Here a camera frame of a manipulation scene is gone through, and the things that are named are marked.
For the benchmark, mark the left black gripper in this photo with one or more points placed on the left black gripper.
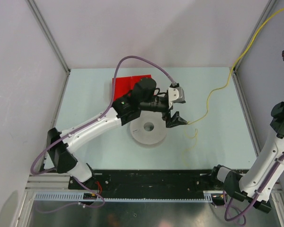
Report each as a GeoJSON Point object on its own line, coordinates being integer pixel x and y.
{"type": "Point", "coordinates": [175, 120]}

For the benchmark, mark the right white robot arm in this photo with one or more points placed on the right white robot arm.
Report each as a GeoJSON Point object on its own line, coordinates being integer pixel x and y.
{"type": "Point", "coordinates": [255, 186]}

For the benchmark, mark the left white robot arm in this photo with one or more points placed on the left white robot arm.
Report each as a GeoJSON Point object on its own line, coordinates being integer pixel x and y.
{"type": "Point", "coordinates": [144, 96]}

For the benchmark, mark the white plastic spool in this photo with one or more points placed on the white plastic spool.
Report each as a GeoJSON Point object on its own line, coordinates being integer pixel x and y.
{"type": "Point", "coordinates": [149, 130]}

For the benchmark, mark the red two-compartment bin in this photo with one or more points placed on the red two-compartment bin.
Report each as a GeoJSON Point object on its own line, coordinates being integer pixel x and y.
{"type": "Point", "coordinates": [124, 84]}

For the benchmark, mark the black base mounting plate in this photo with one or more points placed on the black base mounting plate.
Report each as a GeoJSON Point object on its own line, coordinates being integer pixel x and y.
{"type": "Point", "coordinates": [154, 184]}

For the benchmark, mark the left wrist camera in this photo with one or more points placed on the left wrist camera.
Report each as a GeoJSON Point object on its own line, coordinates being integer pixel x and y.
{"type": "Point", "coordinates": [176, 94]}

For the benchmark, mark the left aluminium frame post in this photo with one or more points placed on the left aluminium frame post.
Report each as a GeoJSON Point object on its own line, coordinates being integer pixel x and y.
{"type": "Point", "coordinates": [47, 33]}

